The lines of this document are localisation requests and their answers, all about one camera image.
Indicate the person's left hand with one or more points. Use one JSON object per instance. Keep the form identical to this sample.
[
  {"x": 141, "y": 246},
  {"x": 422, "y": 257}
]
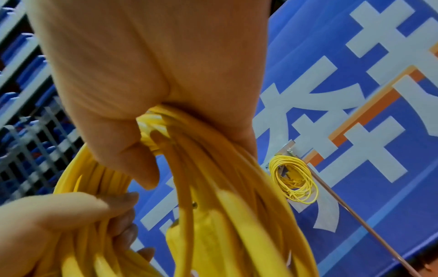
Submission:
[{"x": 48, "y": 227}]

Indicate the person's right hand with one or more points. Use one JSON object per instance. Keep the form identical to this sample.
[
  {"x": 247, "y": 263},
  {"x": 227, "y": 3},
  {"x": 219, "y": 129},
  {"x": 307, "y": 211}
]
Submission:
[{"x": 157, "y": 54}]

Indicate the metal rack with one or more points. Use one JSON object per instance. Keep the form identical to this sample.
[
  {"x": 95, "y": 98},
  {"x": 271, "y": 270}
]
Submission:
[{"x": 342, "y": 208}]

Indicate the rows of blue seats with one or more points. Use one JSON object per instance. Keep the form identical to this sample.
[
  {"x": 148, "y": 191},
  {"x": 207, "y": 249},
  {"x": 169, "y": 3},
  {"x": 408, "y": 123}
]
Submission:
[{"x": 27, "y": 108}]

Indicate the blue banner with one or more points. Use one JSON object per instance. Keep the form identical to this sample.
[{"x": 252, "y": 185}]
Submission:
[{"x": 383, "y": 135}]

